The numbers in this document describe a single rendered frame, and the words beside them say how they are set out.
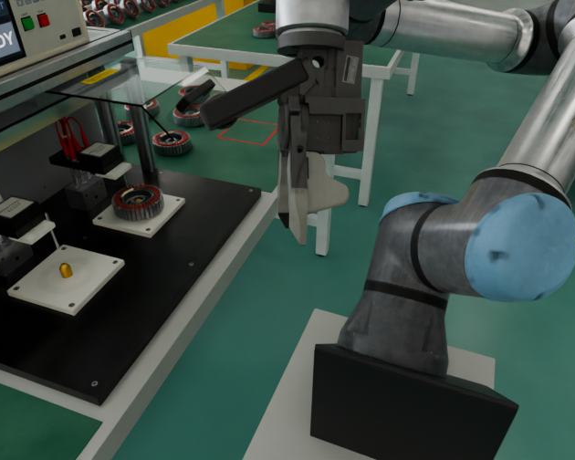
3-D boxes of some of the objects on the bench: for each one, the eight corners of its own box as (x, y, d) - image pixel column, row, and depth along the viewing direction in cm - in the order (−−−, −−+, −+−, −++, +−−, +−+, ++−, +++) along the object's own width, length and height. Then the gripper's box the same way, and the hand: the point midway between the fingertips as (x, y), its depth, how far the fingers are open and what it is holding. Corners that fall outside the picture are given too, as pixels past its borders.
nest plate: (185, 203, 114) (184, 198, 113) (151, 238, 102) (150, 234, 102) (132, 191, 118) (131, 187, 117) (93, 224, 106) (91, 219, 106)
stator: (174, 203, 111) (172, 189, 109) (142, 227, 103) (140, 214, 101) (137, 191, 115) (134, 178, 113) (104, 214, 107) (99, 201, 105)
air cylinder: (108, 195, 116) (102, 175, 113) (88, 212, 110) (81, 192, 107) (90, 192, 117) (85, 172, 114) (70, 207, 112) (63, 187, 109)
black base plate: (261, 195, 120) (261, 187, 119) (100, 406, 72) (97, 398, 71) (107, 164, 133) (105, 158, 132) (-119, 327, 85) (-125, 318, 83)
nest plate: (125, 264, 95) (123, 259, 95) (74, 316, 84) (72, 310, 83) (64, 248, 99) (63, 244, 99) (8, 296, 88) (5, 290, 87)
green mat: (334, 107, 168) (334, 106, 167) (271, 193, 121) (271, 192, 121) (111, 77, 193) (111, 77, 193) (-10, 138, 147) (-11, 138, 147)
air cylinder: (35, 254, 98) (26, 233, 95) (5, 277, 92) (-5, 256, 89) (15, 249, 99) (5, 227, 96) (-15, 271, 93) (-26, 249, 90)
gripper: (384, 19, 42) (373, 250, 45) (339, 57, 58) (333, 224, 61) (287, 14, 40) (283, 251, 44) (269, 54, 57) (266, 224, 60)
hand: (287, 230), depth 52 cm, fingers open, 10 cm apart
